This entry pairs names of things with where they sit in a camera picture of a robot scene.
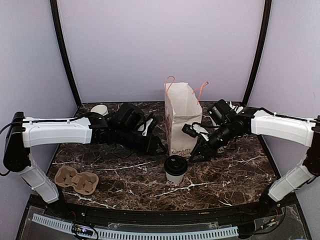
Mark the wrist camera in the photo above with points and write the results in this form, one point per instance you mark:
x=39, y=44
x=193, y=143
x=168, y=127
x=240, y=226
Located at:
x=149, y=125
x=196, y=130

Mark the brown cardboard cup carrier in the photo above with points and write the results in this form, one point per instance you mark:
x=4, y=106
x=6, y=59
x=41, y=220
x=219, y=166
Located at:
x=84, y=183

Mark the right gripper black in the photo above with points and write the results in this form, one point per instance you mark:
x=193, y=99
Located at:
x=202, y=147

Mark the bundle of white wrapped straws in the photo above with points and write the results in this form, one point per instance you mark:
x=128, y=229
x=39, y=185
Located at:
x=235, y=107

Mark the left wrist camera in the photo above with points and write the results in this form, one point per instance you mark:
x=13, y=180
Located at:
x=149, y=125

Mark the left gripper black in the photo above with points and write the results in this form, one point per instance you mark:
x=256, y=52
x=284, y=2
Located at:
x=150, y=147

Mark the black cup lid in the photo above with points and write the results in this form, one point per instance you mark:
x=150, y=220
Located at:
x=175, y=165

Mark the single white paper cup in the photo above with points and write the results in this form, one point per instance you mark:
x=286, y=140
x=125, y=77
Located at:
x=174, y=179

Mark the white slotted cable duct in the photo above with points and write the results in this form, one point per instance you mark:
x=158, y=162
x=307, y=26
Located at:
x=119, y=231

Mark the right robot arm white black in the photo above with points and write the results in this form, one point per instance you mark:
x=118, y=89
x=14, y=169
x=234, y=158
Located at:
x=232, y=121

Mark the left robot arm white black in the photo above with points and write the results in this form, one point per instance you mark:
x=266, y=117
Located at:
x=128, y=127

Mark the left black frame post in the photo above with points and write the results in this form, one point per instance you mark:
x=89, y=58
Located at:
x=63, y=52

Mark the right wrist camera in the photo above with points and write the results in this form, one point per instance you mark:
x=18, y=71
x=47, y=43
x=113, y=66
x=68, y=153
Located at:
x=196, y=130

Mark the white cup holding straws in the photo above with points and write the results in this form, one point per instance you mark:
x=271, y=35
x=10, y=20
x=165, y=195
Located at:
x=221, y=149

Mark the white paper takeout bag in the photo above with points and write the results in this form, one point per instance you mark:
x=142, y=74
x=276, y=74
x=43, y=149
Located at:
x=181, y=106

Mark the stack of white paper cups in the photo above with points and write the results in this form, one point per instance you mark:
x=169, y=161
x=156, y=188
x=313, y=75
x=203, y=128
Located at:
x=100, y=109

